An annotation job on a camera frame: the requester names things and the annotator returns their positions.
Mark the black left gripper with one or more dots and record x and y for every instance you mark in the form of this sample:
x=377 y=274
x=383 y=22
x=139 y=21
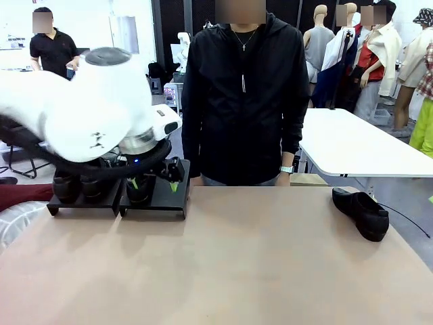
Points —
x=136 y=159

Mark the black leather loafer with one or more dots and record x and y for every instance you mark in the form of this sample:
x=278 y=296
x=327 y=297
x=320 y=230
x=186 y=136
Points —
x=365 y=216
x=140 y=191

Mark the person's left forearm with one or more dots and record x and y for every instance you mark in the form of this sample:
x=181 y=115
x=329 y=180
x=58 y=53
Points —
x=291 y=135

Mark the person's right forearm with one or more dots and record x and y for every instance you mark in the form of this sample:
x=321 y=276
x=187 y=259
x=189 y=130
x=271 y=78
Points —
x=191 y=145

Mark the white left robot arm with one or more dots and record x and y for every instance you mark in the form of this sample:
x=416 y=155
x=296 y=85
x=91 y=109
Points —
x=84 y=111

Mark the black shoe stand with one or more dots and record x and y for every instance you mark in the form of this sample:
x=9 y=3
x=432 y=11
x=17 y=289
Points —
x=162 y=204
x=84 y=205

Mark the person's right hand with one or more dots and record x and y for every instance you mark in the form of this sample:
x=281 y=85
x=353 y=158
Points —
x=196 y=181

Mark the person's left hand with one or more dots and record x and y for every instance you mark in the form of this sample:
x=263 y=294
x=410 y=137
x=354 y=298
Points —
x=284 y=180

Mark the white equipment cart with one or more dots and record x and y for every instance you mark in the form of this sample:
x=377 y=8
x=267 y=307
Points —
x=172 y=96

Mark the small black stool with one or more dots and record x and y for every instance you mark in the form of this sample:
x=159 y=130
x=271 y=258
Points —
x=156 y=86

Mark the black backpack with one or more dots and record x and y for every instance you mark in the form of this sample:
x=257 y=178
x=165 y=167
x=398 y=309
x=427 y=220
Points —
x=155 y=69

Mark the person in black jacket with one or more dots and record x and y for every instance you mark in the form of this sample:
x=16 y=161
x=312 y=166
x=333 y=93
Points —
x=240 y=101

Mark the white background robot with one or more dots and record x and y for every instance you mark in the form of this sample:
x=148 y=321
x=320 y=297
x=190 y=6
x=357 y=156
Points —
x=182 y=50

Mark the maroon cloth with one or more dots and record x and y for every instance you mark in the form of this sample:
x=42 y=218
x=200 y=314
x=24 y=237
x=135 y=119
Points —
x=23 y=196

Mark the black office chair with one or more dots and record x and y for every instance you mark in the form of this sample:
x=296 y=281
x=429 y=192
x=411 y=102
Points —
x=22 y=164

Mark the silver wristwatch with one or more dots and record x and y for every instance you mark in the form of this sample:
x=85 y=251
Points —
x=285 y=169

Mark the white plastic sheet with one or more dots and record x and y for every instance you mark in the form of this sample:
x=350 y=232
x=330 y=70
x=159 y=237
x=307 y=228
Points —
x=17 y=230

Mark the tan wooden board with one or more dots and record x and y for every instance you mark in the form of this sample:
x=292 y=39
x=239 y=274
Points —
x=311 y=179

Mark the man in black polo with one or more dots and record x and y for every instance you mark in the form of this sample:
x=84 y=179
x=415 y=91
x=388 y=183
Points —
x=54 y=50

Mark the white table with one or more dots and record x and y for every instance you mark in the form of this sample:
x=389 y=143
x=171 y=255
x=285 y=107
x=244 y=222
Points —
x=355 y=145

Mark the mannequin in grey tank top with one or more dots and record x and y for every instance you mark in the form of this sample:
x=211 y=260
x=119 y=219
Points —
x=318 y=44

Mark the black tripod pole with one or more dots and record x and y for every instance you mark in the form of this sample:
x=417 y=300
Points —
x=341 y=67

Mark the mannequin in white blue jacket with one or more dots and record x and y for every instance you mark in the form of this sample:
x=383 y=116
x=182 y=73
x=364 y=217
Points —
x=338 y=57

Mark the grey plastic bin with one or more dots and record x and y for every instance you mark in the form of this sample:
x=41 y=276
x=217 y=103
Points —
x=382 y=118

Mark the mannequin in red top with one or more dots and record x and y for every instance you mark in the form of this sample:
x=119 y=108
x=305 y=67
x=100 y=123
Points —
x=375 y=57

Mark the neon yellow trousers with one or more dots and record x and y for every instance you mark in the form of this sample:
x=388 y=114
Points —
x=423 y=128

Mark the mannequin with bucket hat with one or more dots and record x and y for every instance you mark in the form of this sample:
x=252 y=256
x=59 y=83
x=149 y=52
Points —
x=414 y=61

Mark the plaid shirt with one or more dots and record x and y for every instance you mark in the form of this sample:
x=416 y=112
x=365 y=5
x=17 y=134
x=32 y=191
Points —
x=427 y=74

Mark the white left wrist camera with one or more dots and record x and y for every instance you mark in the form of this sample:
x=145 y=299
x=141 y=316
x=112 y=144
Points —
x=167 y=123

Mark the white wall panel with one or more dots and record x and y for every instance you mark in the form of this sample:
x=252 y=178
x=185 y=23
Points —
x=128 y=32

